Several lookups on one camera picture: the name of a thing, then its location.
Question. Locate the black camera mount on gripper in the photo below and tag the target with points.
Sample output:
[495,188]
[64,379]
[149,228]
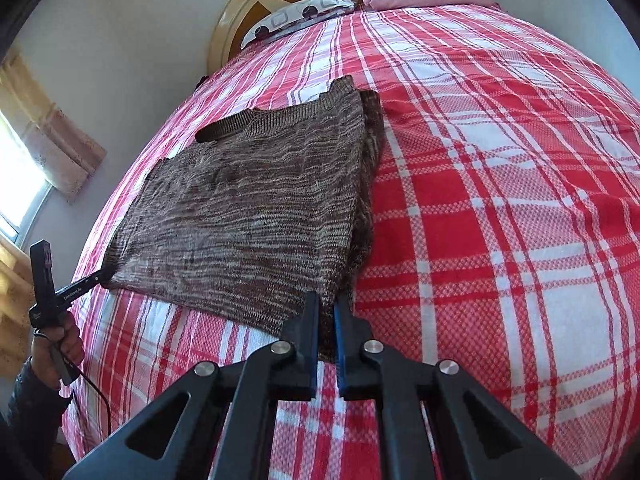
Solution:
[41,279]

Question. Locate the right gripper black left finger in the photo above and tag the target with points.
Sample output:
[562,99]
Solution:
[215,421]

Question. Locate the person's left hand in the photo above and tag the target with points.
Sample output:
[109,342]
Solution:
[64,337]

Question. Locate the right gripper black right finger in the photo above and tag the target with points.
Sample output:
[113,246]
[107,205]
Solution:
[435,421]

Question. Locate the white grey patterned pillow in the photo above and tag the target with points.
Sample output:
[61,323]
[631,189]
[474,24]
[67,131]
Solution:
[295,16]

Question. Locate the brown knitted sweater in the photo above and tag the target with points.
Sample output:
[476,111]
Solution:
[263,207]

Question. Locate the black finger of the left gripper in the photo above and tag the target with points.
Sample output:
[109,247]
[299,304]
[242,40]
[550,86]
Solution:
[101,277]

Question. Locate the dark left jacket sleeve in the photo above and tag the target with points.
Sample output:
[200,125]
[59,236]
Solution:
[30,427]

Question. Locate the side wall window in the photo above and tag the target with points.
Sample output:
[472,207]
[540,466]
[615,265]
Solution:
[23,186]

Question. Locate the yellow side curtain near left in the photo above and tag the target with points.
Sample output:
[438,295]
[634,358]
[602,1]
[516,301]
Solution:
[16,297]

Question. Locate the black item beside bed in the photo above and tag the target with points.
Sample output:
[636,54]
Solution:
[200,82]

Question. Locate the red white plaid bedsheet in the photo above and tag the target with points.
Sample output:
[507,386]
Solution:
[505,208]

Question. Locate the yellow side curtain near headboard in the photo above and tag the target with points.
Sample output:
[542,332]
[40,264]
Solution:
[67,156]

